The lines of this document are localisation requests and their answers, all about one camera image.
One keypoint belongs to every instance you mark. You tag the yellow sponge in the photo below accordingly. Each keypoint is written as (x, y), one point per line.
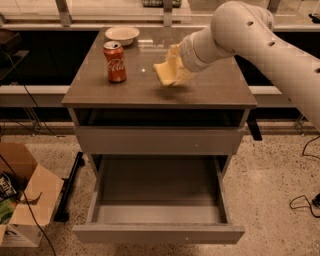
(169, 72)

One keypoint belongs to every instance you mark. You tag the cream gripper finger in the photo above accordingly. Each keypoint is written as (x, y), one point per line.
(173, 54)
(182, 76)

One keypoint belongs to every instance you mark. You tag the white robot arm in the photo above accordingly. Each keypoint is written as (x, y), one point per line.
(237, 28)

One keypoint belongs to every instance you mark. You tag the open grey middle drawer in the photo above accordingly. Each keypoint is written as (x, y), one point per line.
(159, 199)

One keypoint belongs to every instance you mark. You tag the black floor bar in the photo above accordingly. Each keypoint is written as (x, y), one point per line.
(61, 214)

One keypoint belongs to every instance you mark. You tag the cardboard box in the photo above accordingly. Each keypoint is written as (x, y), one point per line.
(39, 190)

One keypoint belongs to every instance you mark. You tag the white bowl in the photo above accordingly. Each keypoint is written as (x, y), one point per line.
(123, 34)

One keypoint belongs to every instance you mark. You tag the grey drawer cabinet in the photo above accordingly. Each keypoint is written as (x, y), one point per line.
(218, 98)

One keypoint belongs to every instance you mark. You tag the red cola can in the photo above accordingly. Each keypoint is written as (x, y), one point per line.
(113, 52)

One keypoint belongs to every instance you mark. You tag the closed grey top drawer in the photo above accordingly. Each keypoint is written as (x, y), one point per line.
(129, 141)

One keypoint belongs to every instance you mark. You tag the green snack packet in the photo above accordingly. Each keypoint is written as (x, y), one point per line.
(8, 200)

